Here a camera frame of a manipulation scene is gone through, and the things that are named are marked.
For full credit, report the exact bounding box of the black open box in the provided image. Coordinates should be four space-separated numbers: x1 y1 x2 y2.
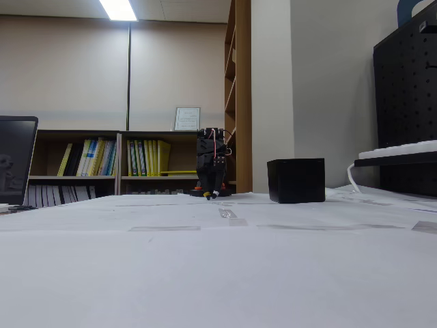
266 157 326 204

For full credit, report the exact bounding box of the flat yellow folder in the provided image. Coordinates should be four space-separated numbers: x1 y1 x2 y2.
160 169 199 177

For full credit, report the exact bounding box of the framed white certificate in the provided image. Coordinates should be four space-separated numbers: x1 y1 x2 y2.
173 106 201 132

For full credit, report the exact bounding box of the yellow binder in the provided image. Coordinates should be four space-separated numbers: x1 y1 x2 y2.
146 139 158 178
156 139 172 178

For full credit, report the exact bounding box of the green white binder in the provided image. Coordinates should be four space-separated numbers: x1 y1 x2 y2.
126 139 137 178
135 139 147 178

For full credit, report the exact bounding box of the low wooden bookshelf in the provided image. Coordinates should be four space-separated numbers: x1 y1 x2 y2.
29 128 123 208
117 129 219 196

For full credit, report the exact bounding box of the white paper table cover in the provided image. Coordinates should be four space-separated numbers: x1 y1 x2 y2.
0 186 437 328

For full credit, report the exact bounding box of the blue green book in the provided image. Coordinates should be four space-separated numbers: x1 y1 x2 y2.
100 139 117 177

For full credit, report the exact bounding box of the tall wooden bookshelf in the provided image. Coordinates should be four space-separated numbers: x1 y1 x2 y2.
223 0 253 194

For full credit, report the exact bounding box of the white yellow book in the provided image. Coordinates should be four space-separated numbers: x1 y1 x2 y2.
87 137 105 177
75 138 93 177

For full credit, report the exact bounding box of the yellow thin book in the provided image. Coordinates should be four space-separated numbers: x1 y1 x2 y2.
56 142 74 178

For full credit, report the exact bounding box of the rectangular ceiling light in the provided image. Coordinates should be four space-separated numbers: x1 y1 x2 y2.
98 0 140 23

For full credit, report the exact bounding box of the white power strip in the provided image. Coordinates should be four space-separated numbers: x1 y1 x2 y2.
358 139 437 161

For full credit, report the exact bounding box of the black laptop screen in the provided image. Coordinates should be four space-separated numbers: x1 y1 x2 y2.
0 115 40 208

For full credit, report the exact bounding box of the black pegboard panel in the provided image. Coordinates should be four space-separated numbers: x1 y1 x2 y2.
372 3 437 199

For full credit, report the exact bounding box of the dark blue rounded object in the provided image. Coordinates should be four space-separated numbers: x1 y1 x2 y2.
397 0 426 29

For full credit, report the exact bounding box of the red white servo cable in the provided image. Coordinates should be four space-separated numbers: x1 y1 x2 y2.
210 128 236 165

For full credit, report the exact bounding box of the white power cable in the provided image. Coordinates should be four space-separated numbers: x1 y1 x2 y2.
347 163 363 195

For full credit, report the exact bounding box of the black shelf rail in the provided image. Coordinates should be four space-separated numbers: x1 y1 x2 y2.
353 152 437 169

